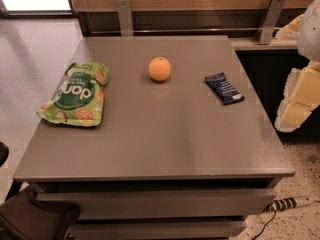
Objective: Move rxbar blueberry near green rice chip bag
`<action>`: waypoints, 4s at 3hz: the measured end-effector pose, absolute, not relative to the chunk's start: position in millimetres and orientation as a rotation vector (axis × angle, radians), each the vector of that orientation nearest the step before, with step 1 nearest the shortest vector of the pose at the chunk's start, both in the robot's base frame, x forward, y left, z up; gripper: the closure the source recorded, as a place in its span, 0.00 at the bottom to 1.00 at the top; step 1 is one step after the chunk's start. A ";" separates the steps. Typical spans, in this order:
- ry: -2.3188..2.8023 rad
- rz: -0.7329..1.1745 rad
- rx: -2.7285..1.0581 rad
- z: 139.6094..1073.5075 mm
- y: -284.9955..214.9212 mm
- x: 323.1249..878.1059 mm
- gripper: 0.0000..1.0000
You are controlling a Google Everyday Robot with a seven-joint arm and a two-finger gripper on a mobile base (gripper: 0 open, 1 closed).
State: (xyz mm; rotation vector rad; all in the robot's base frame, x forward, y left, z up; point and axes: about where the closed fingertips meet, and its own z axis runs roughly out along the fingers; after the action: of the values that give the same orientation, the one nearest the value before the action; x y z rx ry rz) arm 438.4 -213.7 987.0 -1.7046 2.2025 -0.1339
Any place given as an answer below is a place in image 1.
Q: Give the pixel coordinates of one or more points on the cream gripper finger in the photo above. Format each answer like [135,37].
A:
[290,31]
[301,97]

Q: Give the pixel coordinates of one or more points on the blue rxbar blueberry wrapper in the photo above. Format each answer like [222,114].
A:
[219,84]

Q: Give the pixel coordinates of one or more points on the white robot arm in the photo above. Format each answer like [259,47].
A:
[308,39]

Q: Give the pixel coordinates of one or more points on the green rice chip bag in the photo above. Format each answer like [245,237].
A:
[80,98]

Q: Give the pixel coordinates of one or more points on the grey side shelf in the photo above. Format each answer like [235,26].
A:
[251,44]

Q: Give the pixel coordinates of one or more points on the white power strip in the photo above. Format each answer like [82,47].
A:
[289,203]

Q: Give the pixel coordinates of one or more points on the grey upper drawer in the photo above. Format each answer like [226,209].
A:
[165,204]

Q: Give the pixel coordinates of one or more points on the grey drawer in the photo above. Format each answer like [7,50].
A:
[165,204]
[183,230]

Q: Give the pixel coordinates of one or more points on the orange fruit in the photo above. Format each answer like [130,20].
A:
[159,69]

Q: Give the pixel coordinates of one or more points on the grey lower drawer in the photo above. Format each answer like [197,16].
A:
[183,230]

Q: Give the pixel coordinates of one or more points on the dark brown chair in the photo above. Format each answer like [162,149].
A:
[23,217]

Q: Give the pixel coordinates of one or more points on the right metal wall bracket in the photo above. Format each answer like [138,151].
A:
[265,32]

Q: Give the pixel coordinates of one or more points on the metal wall bracket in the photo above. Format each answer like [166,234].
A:
[125,17]
[265,32]

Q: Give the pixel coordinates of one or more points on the left metal wall bracket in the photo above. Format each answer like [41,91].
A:
[125,17]

